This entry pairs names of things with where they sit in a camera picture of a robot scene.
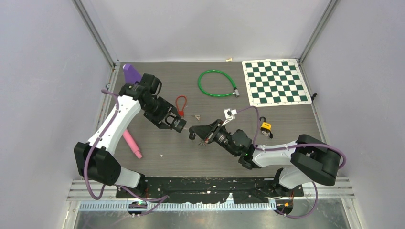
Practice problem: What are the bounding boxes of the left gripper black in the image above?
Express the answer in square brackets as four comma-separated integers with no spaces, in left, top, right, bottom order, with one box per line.
[143,97,179,129]

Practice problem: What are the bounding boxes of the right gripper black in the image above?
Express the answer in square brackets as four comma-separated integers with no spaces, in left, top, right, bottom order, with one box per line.
[191,119,239,156]

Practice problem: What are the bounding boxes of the black Kaijing padlock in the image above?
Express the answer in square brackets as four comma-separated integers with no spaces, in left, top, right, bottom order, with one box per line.
[165,115,187,133]

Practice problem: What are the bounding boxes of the yellow Opel padlock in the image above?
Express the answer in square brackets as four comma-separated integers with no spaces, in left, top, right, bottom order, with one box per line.
[259,116,273,139]

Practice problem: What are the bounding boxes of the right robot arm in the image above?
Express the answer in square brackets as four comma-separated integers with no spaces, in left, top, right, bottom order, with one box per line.
[189,119,343,196]

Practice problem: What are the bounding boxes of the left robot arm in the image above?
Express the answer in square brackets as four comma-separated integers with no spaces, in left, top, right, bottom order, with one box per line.
[74,73,186,198]

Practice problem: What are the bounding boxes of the pink marker pen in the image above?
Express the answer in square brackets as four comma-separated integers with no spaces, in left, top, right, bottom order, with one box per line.
[123,129,143,159]

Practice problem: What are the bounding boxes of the purple plastic cone block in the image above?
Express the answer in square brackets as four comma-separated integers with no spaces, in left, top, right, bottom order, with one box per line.
[123,63,142,84]

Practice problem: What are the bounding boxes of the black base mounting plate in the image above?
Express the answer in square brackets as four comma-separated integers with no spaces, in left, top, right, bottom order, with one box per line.
[131,177,304,204]

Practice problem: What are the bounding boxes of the green white chessboard mat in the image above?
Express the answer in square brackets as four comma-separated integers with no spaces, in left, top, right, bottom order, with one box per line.
[242,59,312,107]

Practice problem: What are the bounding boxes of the red cable padlock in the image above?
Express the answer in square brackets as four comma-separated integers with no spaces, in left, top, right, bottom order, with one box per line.
[175,95,187,118]

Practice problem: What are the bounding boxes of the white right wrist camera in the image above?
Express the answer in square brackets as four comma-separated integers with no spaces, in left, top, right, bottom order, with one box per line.
[222,108,237,126]

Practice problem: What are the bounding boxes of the green cable lock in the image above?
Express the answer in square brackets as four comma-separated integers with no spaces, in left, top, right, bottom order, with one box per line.
[197,69,240,98]

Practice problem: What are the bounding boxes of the aluminium frame rail front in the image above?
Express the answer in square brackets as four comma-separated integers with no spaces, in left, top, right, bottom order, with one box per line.
[67,177,354,211]

